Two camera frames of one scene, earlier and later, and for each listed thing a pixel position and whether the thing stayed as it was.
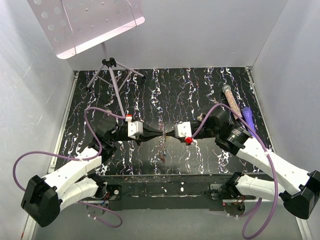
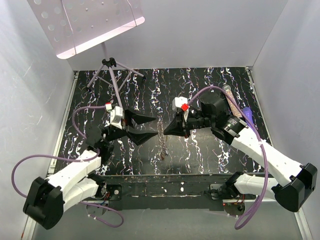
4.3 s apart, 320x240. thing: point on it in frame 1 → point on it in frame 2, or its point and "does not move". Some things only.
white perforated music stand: x=72 y=26 does not move
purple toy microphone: x=248 y=116 does not move
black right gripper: x=172 y=133 → x=177 y=126
